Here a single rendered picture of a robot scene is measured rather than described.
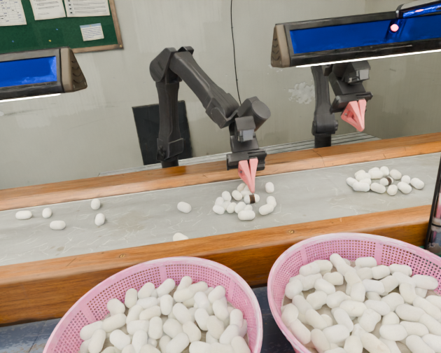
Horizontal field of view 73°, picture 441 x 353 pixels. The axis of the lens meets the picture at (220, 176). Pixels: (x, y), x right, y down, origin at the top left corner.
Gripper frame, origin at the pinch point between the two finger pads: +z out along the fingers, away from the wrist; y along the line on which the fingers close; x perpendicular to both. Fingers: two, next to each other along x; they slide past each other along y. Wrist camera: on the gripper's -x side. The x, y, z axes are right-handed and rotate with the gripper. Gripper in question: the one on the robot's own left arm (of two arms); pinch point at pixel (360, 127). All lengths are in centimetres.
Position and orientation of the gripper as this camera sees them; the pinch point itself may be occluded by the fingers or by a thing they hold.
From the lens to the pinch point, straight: 89.6
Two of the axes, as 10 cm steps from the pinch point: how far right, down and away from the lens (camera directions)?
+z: 1.4, 8.8, -4.6
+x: 0.2, 4.6, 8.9
